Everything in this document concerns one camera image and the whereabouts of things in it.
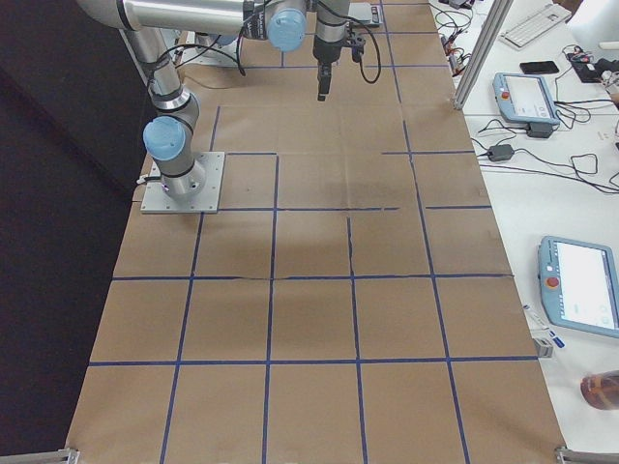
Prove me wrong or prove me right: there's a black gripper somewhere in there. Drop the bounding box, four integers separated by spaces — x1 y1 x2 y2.
312 27 366 102

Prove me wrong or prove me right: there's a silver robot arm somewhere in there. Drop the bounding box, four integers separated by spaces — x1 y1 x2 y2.
79 1 365 199

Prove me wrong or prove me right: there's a silver digital kitchen scale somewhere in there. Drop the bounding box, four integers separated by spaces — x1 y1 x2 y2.
348 2 383 27

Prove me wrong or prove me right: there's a black power adapter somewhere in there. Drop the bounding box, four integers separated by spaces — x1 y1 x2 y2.
486 144 515 162

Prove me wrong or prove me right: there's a white keyboard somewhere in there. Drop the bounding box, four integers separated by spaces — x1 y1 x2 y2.
498 3 573 50

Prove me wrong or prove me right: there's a far blue teach pendant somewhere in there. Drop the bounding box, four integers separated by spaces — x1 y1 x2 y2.
492 72 560 126

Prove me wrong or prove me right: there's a blue teach pendant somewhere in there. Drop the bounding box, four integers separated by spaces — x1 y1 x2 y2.
492 72 560 126
538 236 618 338

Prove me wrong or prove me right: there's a black smartphone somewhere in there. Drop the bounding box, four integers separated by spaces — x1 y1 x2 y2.
519 60 559 75

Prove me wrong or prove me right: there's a near blue teach pendant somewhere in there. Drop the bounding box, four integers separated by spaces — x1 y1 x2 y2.
538 236 618 338

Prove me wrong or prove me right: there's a brown translucent bottle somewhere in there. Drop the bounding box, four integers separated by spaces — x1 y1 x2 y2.
580 370 619 410

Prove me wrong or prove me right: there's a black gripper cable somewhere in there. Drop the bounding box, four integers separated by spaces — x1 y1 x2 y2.
345 18 383 84

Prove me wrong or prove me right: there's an aluminium frame post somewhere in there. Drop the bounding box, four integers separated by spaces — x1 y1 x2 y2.
453 0 513 110

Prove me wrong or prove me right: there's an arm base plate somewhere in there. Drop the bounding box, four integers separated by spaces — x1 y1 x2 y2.
140 152 225 214

